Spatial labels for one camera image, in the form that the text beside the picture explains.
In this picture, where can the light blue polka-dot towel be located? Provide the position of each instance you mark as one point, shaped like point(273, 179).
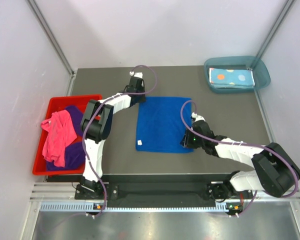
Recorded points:
point(231, 78)

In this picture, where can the purple towel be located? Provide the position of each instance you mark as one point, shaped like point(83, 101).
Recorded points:
point(74, 153)

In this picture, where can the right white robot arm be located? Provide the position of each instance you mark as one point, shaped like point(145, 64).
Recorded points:
point(274, 172)

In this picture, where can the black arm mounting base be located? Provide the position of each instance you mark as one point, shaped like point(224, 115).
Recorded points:
point(160, 191)

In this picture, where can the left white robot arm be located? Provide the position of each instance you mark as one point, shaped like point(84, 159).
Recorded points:
point(96, 126)

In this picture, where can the teal translucent plastic tray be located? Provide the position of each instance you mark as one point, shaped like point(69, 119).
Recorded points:
point(260, 72)

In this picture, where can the pink towel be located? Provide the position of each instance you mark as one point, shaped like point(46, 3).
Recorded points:
point(60, 134)

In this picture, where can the red plastic bin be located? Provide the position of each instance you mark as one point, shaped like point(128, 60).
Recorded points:
point(41, 166)

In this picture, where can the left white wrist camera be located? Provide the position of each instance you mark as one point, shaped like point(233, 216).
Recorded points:
point(136, 74)

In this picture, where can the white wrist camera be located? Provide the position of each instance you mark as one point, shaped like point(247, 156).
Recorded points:
point(196, 117)
point(136, 74)

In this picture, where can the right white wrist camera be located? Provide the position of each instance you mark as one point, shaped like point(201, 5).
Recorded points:
point(196, 117)

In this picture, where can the white slotted cable duct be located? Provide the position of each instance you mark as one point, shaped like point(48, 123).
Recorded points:
point(94, 207)

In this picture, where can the left aluminium frame post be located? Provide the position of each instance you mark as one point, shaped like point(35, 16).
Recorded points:
point(50, 35)

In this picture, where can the aluminium frame post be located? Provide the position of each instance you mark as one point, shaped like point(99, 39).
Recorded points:
point(278, 22)
point(50, 35)

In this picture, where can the right aluminium frame post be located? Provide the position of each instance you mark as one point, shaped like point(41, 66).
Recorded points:
point(278, 22)

